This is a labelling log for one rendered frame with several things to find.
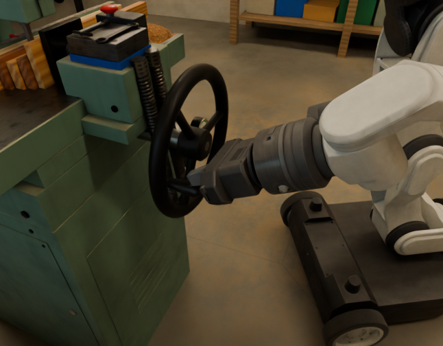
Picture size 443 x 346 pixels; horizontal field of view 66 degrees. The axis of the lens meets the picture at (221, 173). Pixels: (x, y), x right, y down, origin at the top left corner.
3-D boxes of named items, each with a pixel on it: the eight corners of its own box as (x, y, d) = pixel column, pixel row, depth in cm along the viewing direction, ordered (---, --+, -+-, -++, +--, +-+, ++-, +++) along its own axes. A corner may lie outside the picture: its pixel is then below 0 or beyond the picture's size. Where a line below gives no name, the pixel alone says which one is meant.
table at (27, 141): (31, 235, 44) (12, 201, 40) (-119, 174, 53) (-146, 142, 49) (219, 62, 86) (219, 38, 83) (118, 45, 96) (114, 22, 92)
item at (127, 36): (121, 71, 53) (114, 34, 50) (66, 60, 57) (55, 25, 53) (164, 43, 63) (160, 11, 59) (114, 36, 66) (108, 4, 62)
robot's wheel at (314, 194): (271, 204, 147) (290, 228, 159) (274, 212, 143) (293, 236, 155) (315, 182, 142) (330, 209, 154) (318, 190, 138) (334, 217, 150)
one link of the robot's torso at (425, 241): (416, 212, 132) (429, 187, 124) (448, 255, 117) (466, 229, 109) (365, 217, 130) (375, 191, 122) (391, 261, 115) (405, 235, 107)
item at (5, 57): (11, 90, 61) (-2, 60, 58) (4, 88, 62) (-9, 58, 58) (79, 55, 74) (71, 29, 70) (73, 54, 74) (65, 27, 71)
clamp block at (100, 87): (131, 125, 58) (121, 75, 52) (68, 110, 62) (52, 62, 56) (174, 89, 68) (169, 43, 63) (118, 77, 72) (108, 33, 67)
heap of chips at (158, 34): (158, 44, 79) (157, 32, 77) (114, 38, 83) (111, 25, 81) (176, 33, 85) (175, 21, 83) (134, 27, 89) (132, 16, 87)
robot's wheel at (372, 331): (308, 329, 109) (342, 343, 119) (313, 346, 106) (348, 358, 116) (361, 301, 101) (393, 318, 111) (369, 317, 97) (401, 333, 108)
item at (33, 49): (44, 89, 62) (29, 44, 57) (38, 87, 62) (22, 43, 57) (116, 49, 77) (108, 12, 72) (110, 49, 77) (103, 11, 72)
